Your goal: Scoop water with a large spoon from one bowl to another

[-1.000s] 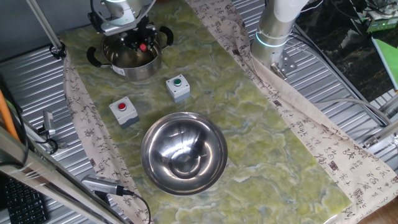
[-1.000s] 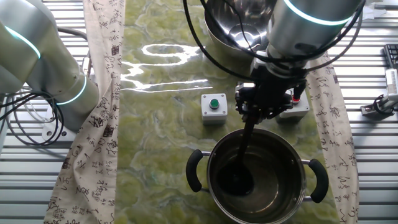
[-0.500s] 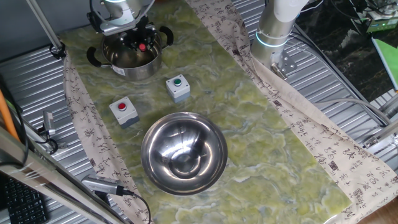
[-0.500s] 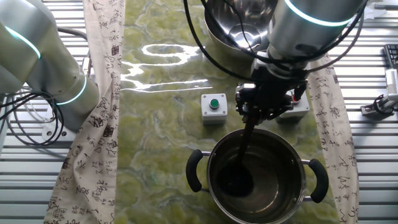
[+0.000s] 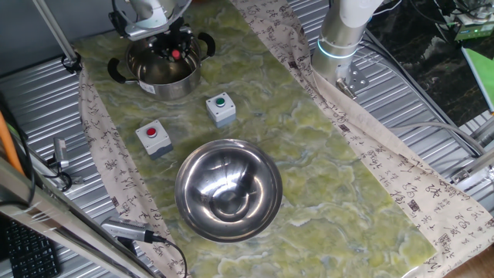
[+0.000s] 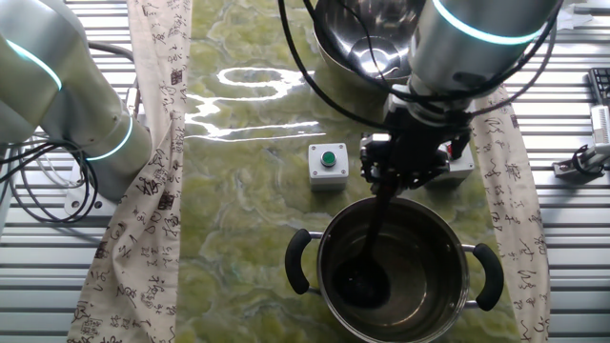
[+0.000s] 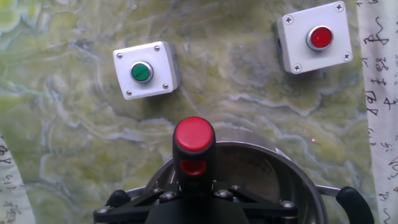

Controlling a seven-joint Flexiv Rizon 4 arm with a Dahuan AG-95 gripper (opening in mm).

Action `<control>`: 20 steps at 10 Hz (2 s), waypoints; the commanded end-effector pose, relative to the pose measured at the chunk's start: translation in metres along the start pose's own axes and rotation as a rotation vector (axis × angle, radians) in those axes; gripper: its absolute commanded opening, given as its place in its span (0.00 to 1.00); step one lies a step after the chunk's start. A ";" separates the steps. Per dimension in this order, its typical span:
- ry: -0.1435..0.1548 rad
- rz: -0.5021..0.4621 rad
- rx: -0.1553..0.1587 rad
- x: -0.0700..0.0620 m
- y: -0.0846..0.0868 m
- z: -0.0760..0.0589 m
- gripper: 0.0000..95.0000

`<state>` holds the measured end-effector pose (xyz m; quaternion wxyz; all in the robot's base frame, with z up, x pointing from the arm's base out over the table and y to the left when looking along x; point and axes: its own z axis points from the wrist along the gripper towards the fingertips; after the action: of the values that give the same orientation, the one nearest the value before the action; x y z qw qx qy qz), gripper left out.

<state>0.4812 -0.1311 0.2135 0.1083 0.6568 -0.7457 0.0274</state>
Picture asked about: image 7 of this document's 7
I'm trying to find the green marble pattern mat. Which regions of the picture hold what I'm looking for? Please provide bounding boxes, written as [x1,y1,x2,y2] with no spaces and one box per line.
[0,0,379,224]

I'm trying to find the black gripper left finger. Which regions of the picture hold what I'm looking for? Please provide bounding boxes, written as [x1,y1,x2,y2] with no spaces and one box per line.
[93,183,183,224]

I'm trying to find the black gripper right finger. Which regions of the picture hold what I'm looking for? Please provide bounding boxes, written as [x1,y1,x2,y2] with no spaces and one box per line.
[213,182,299,224]

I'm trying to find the steel pot with black handles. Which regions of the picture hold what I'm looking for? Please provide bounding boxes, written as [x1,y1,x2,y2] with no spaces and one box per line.
[105,129,376,224]

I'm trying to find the black ladle with red tip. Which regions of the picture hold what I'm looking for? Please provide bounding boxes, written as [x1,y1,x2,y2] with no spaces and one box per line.
[172,116,217,190]

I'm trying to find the beige calligraphy cloth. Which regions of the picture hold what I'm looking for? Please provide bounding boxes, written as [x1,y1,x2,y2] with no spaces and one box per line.
[0,135,37,224]
[356,0,398,224]

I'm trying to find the green push button box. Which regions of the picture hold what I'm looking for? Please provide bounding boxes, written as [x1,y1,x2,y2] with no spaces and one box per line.
[112,40,181,101]

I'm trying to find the red push button box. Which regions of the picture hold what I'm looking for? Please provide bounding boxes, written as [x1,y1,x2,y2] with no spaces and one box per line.
[272,1,354,75]

